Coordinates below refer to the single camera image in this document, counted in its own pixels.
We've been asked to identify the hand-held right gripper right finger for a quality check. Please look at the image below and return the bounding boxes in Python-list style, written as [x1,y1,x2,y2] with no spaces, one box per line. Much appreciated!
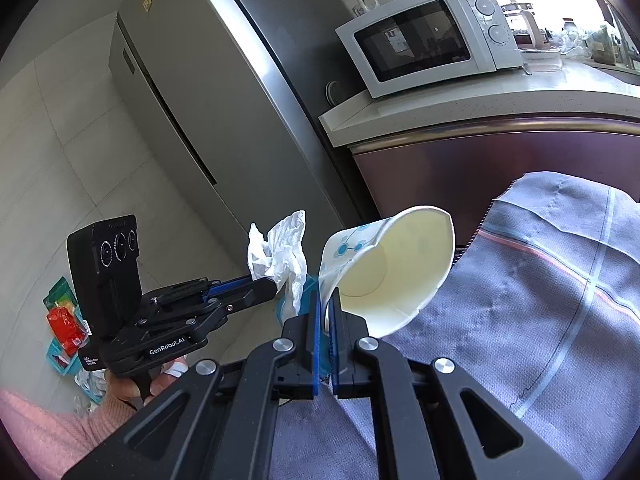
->
[327,287,586,480]

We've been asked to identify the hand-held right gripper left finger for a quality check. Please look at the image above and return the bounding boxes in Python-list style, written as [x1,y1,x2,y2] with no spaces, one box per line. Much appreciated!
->
[62,290,331,480]

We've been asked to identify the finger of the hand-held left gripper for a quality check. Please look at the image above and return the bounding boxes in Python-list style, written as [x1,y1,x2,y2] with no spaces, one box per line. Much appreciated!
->
[135,279,278,342]
[150,274,256,306]

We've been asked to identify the blue plastic bin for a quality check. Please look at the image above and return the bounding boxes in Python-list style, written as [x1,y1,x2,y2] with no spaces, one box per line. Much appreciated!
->
[275,275,333,386]

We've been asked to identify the white tissue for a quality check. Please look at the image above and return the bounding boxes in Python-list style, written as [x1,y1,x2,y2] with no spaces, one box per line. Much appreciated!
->
[247,210,308,323]

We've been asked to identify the white paper cup blue dots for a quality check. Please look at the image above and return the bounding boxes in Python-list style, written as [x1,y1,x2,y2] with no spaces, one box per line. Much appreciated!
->
[318,205,456,338]

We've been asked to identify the person's left forearm pink sleeve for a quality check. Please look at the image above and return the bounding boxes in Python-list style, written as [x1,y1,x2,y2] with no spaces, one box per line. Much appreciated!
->
[0,387,138,480]

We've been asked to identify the person's left hand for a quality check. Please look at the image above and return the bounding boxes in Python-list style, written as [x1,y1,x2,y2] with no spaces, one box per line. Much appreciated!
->
[102,355,192,412]

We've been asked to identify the red snack packet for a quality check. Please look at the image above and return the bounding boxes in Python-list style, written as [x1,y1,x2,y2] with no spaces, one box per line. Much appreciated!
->
[47,305,87,356]

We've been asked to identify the blue plaid tablecloth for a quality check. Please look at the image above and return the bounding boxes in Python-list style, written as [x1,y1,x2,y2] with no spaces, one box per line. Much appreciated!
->
[272,171,640,480]

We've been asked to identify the silver refrigerator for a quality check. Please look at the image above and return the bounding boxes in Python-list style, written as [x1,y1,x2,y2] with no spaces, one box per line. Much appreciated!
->
[107,0,366,261]

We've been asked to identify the purple kitchen cabinet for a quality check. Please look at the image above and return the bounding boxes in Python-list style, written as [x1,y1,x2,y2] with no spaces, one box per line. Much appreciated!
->
[347,115,640,251]

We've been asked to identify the white microwave oven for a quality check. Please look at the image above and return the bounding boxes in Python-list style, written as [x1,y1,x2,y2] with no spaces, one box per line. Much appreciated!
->
[335,0,525,100]

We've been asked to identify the clear plastic container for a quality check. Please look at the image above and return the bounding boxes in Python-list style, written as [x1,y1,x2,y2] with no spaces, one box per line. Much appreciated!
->
[520,46,564,74]

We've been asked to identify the glass kettle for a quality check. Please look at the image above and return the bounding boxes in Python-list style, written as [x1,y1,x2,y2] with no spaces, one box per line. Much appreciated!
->
[500,0,537,36]

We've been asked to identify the crumpled clear plastic bags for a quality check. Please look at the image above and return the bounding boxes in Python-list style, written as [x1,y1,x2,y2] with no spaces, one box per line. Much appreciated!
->
[555,25,592,57]

